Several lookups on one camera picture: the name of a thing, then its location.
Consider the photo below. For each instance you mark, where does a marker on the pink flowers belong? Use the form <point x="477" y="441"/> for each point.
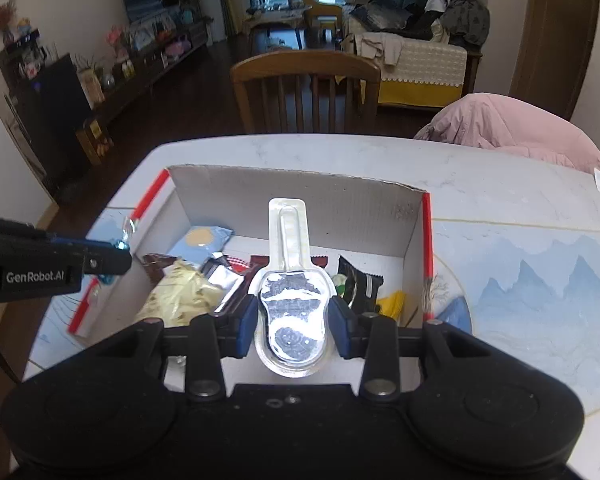
<point x="116" y="37"/>

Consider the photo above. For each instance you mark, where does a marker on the white cabinet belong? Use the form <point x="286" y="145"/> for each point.
<point x="10" y="165"/>

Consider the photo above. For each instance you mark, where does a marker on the black cabinet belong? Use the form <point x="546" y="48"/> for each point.
<point x="45" y="120"/>

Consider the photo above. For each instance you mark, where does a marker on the silver foil snack packet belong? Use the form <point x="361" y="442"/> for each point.
<point x="225" y="280"/>

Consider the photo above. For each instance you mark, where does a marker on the pink jacket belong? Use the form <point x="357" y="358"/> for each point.
<point x="505" y="125"/>

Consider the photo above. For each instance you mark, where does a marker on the sofa with cream cover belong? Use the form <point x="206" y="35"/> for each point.
<point x="425" y="70"/>

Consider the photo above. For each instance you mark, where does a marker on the brown foil snack packet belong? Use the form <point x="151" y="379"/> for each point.
<point x="155" y="265"/>

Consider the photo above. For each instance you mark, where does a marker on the wooden door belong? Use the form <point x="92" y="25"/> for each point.
<point x="555" y="35"/>

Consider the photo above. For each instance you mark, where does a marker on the dark television cabinet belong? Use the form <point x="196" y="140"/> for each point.
<point x="150" y="70"/>

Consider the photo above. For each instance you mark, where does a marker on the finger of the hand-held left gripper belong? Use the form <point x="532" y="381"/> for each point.
<point x="5" y="229"/>
<point x="105" y="261"/>

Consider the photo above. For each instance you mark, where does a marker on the light blue snack packet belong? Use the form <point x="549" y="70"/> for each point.
<point x="202" y="240"/>

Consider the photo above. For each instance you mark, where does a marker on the wooden chair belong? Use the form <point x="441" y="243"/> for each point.
<point x="305" y="67"/>

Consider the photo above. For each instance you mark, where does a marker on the red cardboard box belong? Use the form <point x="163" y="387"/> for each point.
<point x="360" y="215"/>

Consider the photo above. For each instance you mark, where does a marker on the wooden coffee table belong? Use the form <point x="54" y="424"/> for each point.
<point x="275" y="22"/>

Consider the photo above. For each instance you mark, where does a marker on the small yellow snack packet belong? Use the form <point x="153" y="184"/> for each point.
<point x="392" y="306"/>

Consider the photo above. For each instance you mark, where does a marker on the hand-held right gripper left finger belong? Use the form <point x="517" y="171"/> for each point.
<point x="247" y="327"/>

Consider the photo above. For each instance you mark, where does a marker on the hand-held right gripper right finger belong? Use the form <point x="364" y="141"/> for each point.
<point x="337" y="327"/>

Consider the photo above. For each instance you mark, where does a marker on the pink toy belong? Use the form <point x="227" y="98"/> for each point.
<point x="175" y="47"/>

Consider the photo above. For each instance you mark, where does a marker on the black snack packet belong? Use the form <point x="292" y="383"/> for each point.
<point x="362" y="285"/>

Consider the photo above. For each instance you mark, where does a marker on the brown paper bag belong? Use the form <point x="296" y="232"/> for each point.
<point x="95" y="141"/>

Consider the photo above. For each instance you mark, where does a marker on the pile of clothes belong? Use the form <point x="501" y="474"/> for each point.
<point x="455" y="12"/>

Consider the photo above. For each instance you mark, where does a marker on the red snack packet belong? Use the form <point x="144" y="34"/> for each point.
<point x="316" y="261"/>

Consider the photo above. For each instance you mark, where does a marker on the pale yellow snack packet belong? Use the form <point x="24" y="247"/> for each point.
<point x="180" y="292"/>

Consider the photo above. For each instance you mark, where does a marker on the white cardboard box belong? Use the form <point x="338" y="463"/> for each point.
<point x="530" y="300"/>

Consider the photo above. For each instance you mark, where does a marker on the clear spoon-shaped packet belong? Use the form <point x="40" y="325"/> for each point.
<point x="292" y="310"/>

